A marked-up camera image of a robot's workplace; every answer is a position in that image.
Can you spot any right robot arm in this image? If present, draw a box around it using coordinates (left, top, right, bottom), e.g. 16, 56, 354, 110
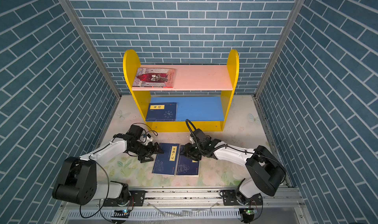
180, 129, 286, 205

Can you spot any illustrated red grey book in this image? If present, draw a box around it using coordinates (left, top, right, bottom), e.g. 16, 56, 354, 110
132, 68, 176, 88

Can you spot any aluminium front rail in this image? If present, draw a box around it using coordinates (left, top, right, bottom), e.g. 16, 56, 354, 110
53, 188, 311, 224

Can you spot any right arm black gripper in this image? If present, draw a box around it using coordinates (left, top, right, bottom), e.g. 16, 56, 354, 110
178, 142, 204, 162

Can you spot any aluminium corner post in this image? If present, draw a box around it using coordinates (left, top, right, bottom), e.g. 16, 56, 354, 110
58, 0, 122, 100
255, 0, 305, 100

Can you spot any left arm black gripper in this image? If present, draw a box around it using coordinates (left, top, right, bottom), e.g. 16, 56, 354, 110
129, 141, 165, 162

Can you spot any black corrugated cable right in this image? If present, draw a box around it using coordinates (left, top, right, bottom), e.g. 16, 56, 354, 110
185, 119, 228, 158

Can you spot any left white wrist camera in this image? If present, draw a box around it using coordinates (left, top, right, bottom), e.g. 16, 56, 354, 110
139, 133, 154, 145

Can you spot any aluminium corner post right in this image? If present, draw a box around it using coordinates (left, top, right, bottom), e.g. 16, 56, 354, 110
255, 0, 305, 100

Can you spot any floral table mat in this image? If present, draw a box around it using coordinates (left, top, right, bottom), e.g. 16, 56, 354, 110
102, 95, 270, 188

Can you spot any blue book underneath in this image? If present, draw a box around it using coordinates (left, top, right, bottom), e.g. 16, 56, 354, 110
176, 145, 200, 177

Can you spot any aluminium corner post left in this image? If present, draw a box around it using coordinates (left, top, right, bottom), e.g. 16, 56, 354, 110
58, 0, 122, 100

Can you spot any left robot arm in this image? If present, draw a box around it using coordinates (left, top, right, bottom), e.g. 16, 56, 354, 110
52, 125, 163, 206

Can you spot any blue book yellow label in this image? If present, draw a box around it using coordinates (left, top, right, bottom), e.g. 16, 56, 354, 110
145, 103, 177, 122

